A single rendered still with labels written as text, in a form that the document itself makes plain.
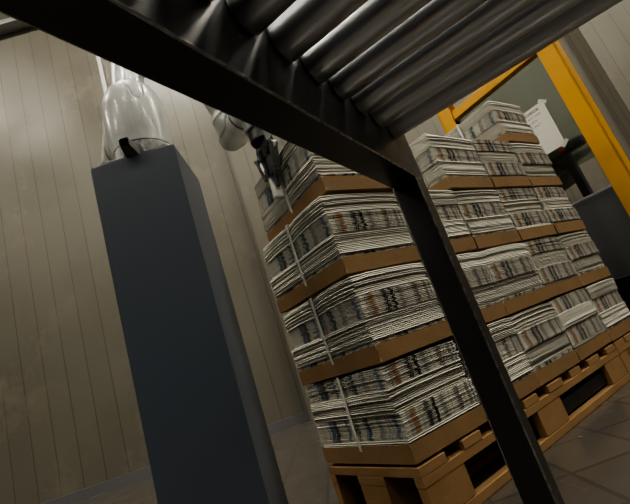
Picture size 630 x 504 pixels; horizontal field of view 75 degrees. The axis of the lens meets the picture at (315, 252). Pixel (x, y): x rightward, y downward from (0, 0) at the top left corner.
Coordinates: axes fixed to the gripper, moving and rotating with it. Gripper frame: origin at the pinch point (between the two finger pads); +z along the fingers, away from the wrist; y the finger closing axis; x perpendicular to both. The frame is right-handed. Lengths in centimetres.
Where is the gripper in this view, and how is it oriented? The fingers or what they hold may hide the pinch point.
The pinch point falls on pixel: (276, 188)
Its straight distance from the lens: 129.3
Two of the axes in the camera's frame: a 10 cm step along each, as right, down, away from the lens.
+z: 3.0, 9.2, -2.7
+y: -5.1, 3.9, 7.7
